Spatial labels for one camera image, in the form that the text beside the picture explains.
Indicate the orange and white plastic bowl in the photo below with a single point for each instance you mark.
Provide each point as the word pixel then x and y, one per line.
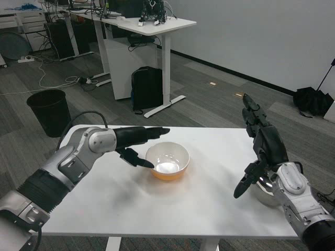
pixel 167 157

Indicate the black box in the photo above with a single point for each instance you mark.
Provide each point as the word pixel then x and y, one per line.
pixel 128 8

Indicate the black trash bin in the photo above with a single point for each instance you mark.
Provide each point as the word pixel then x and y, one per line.
pixel 49 112

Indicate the white drawer cabinet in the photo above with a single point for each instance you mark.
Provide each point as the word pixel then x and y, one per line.
pixel 31 26

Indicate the black computer tower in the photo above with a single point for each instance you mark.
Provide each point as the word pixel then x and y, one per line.
pixel 58 39

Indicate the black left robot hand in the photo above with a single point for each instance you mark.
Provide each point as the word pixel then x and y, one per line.
pixel 131 136

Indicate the shiny steel bowl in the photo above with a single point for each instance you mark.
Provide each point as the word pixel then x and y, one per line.
pixel 264 193

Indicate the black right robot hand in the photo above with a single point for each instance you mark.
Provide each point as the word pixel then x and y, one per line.
pixel 270 146

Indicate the grey round disc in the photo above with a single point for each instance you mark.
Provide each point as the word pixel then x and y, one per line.
pixel 14 48

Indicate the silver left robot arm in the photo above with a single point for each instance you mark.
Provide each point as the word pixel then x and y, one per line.
pixel 68 164

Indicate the white power strip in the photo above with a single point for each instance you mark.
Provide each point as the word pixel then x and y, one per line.
pixel 26 59

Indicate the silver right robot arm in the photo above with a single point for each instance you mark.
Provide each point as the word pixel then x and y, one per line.
pixel 298 188

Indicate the small black legged robot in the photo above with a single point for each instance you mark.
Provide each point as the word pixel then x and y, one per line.
pixel 154 11

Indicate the black backpack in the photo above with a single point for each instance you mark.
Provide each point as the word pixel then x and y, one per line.
pixel 146 89

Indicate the black and white power adapter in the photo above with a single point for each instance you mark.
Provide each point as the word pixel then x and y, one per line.
pixel 87 80

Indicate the white standing desk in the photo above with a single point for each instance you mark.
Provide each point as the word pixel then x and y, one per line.
pixel 167 26

